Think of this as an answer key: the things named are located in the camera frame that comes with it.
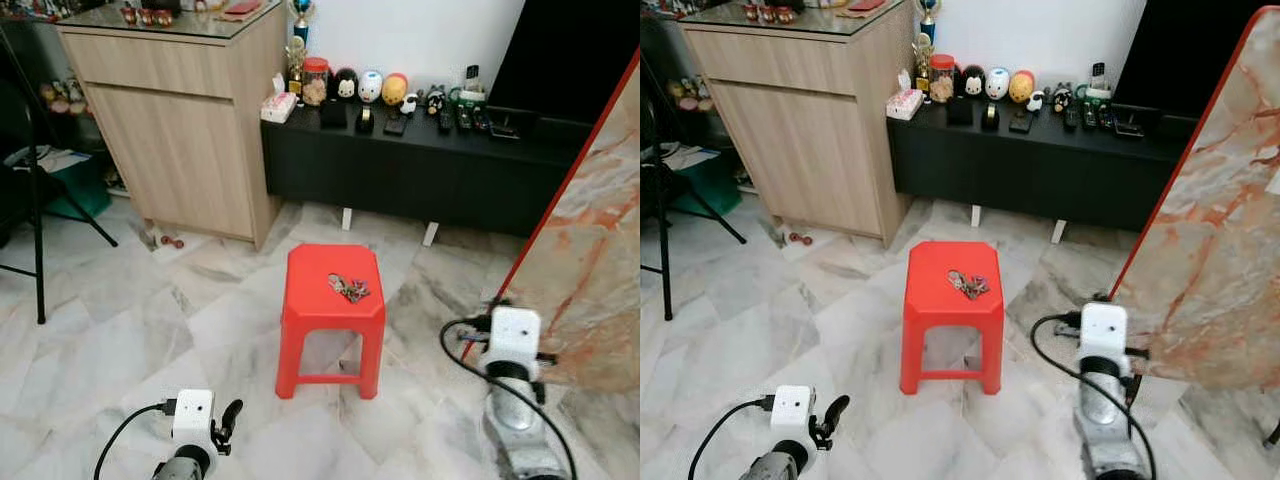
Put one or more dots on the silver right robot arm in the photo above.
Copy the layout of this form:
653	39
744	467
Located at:
1105	425
515	425

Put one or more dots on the blue and gold trophy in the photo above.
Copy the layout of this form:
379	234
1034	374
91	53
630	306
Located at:
301	14
927	12

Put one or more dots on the small gold trophy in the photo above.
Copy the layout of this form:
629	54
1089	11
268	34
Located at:
921	58
295	65

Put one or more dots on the marble table top red edge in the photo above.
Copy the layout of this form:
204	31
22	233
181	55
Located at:
1210	230
590	260

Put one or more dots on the small red dumbbell toy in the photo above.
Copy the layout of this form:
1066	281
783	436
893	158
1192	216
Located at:
172	241
798	238

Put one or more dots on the wide black flat device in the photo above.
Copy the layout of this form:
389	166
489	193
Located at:
1130	127
503	129

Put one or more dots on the white papers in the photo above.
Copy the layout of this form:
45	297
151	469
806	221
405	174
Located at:
50	158
690	155

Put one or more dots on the red plastic stool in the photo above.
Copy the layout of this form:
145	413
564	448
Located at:
950	305
330	305

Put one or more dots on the black square pouch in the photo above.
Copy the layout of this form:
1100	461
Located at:
960	111
333	114

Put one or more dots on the black remote control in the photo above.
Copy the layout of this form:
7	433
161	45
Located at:
446	121
464	118
1071	117
481	120
1089	115
1106	116

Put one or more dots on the flat black case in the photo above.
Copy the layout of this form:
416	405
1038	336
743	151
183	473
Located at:
396	124
1021	122

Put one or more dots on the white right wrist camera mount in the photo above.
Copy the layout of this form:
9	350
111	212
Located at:
515	335
1103	330

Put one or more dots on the red wallet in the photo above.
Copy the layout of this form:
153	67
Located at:
243	7
865	5

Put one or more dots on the green plastic bin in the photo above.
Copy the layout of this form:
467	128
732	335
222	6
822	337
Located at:
78	192
712	187

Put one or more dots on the small black gadget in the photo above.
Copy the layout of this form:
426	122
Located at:
364	118
990	116

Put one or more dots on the white round figure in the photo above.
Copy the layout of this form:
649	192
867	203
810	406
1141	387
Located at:
370	86
997	83

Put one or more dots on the light wooden cabinet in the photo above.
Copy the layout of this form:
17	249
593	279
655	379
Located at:
180	130
800	130

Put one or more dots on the black folding chair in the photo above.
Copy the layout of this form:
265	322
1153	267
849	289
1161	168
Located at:
665	240
38	240

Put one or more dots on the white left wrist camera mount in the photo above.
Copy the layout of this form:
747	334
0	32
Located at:
792	412
192	415

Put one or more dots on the small red figurine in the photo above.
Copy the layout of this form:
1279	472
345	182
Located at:
160	17
752	12
777	14
130	15

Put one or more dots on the long black tv bench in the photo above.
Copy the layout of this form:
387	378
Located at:
420	170
1040	165

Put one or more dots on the yellow round figure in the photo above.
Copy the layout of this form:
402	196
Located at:
1021	86
395	89

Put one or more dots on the small black white figure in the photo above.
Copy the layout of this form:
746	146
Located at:
435	99
1060	96

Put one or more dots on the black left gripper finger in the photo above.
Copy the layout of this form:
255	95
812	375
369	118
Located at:
231	415
833	410

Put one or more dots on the black flat television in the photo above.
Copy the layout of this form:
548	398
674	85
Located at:
1185	50
570	55

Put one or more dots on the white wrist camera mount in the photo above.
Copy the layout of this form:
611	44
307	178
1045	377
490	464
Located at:
192	415
1103	330
792	412
515	335

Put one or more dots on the white tissue box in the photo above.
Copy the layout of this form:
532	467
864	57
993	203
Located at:
278	106
904	103

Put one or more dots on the bunch of keys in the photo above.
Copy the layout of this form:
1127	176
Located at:
968	285
349	289

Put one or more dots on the small green item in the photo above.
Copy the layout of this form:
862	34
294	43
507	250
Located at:
456	97
1082	94

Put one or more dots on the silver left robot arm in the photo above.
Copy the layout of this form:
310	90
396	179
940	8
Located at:
185	466
780	466

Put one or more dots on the red lidded clear jar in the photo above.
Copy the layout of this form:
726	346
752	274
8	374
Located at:
315	82
941	80

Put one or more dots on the black mouse figure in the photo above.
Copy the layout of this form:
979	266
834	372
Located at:
345	84
973	80

